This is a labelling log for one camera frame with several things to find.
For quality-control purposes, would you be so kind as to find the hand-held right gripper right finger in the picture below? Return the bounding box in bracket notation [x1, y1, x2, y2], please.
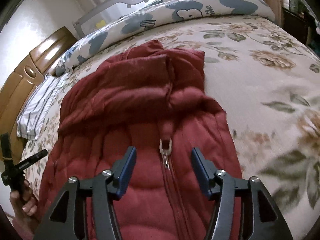
[191, 148, 293, 240]

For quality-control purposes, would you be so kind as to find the blue white printed duvet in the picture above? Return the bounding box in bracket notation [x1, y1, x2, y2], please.
[55, 0, 275, 77]

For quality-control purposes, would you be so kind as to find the striped white pillow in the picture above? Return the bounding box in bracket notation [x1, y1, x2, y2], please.
[17, 75, 68, 140]

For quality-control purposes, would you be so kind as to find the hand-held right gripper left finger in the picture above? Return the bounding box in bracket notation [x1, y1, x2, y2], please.
[34, 146, 137, 240]

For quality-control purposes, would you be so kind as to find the wooden headboard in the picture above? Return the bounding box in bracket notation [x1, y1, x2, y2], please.
[0, 26, 78, 160]

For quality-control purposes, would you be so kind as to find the floral bed blanket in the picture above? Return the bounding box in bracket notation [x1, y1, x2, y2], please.
[17, 15, 320, 240]

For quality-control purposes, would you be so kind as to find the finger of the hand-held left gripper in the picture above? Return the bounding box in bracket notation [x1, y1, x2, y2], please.
[14, 149, 48, 172]
[0, 133, 11, 167]

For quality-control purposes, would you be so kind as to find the dark red puffer jacket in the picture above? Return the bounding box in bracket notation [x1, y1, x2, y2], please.
[37, 39, 244, 240]

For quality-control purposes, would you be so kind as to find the person's left hand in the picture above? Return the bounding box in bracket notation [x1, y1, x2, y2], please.
[9, 179, 40, 224]

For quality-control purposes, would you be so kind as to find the dark cluttered shelf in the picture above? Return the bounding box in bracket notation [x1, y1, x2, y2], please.
[281, 0, 320, 55]

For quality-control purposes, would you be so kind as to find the grey bed guard rail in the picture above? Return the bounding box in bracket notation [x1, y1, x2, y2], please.
[72, 0, 213, 34]

